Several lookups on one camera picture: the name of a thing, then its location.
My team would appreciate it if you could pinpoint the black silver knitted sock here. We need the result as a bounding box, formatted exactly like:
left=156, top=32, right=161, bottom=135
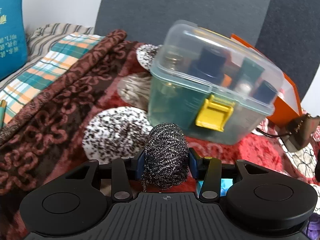
left=141, top=123, right=189, bottom=192

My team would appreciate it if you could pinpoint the clear plastic storage box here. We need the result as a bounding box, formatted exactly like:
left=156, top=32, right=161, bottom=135
left=148, top=20, right=284, bottom=145

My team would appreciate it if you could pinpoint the brown floral patterned blanket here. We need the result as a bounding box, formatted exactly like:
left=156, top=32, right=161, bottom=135
left=1, top=30, right=130, bottom=196

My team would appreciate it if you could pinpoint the brown leather pouch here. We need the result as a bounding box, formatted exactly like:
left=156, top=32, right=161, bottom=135
left=255, top=114, right=319, bottom=152

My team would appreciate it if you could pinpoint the orange cardboard box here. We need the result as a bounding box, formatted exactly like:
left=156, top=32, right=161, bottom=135
left=229, top=33, right=303, bottom=128

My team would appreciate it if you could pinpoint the teal orange plaid cloth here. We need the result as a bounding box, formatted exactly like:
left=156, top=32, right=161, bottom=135
left=1, top=33, right=103, bottom=125

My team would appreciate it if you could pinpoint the grey striped cloth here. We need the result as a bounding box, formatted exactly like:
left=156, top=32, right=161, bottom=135
left=1, top=23, right=94, bottom=90

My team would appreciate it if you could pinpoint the teal embroidered pillow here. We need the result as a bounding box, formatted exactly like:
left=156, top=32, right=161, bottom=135
left=0, top=0, right=28, bottom=80

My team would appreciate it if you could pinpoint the grey upholstered headboard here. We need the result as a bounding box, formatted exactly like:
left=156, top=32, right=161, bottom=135
left=94, top=0, right=319, bottom=100

